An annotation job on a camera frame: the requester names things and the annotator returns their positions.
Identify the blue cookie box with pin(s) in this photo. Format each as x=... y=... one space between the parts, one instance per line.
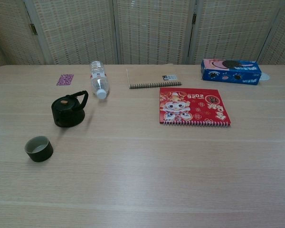
x=230 y=73

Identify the red spiral desk calendar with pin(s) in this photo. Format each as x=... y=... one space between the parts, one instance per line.
x=194 y=109

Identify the dark green cup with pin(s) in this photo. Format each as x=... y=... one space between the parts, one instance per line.
x=41 y=155

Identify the pink patterned card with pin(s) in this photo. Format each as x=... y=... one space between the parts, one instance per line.
x=65 y=79

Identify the clear plastic water bottle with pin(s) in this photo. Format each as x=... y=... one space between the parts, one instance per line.
x=99 y=80

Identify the woven folding screen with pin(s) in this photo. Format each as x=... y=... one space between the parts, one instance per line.
x=152 y=31

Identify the brass screen hinge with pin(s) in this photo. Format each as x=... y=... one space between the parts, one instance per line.
x=33 y=29

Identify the dark screen hinge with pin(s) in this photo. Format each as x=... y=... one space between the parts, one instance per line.
x=194 y=19

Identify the kraft spiral notebook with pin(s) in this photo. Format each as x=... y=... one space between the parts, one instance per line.
x=149 y=76

